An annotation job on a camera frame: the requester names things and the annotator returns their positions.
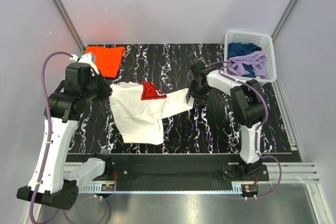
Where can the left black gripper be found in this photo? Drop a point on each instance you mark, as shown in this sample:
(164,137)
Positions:
(106,89)

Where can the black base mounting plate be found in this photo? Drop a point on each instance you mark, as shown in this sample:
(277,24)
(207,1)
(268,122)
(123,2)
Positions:
(182,168)

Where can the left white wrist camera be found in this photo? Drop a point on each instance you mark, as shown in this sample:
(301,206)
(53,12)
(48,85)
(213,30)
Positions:
(87,58)

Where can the folded orange t shirt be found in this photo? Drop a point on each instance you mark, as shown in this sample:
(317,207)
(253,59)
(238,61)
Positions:
(108,60)

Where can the dark blue t shirt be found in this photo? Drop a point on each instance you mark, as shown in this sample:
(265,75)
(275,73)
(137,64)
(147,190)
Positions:
(238,49)

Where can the slotted cable duct rail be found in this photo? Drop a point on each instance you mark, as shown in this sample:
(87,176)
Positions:
(223,188)

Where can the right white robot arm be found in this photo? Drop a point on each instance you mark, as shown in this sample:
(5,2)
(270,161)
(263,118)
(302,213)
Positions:
(249,109)

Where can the lilac t shirt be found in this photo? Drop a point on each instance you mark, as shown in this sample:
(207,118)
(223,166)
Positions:
(251,65)

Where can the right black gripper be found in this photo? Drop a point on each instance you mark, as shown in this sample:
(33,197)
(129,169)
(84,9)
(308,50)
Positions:
(191,93)

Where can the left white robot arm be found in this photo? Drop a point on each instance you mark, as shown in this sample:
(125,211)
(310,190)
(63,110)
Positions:
(49,185)

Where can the white plastic laundry basket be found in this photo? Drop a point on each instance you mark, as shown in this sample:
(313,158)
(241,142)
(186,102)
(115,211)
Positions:
(261,40)

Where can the white t shirt red print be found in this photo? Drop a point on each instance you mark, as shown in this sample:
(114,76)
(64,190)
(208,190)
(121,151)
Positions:
(139,108)

